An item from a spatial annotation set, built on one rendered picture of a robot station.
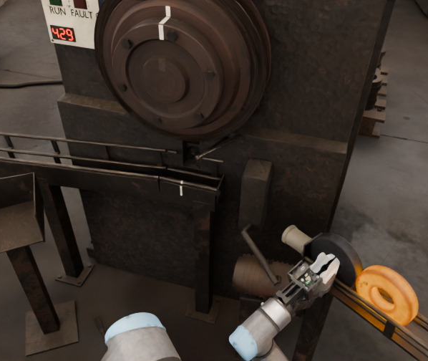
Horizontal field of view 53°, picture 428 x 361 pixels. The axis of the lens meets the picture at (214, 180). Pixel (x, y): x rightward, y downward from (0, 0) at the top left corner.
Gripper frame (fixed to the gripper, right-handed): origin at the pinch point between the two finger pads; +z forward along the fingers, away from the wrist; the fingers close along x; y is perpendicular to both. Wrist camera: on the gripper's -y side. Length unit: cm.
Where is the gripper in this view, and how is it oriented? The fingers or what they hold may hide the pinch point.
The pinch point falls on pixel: (335, 258)
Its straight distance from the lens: 121.3
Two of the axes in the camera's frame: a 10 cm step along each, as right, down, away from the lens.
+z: 7.5, -6.1, 2.5
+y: -2.3, -6.0, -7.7
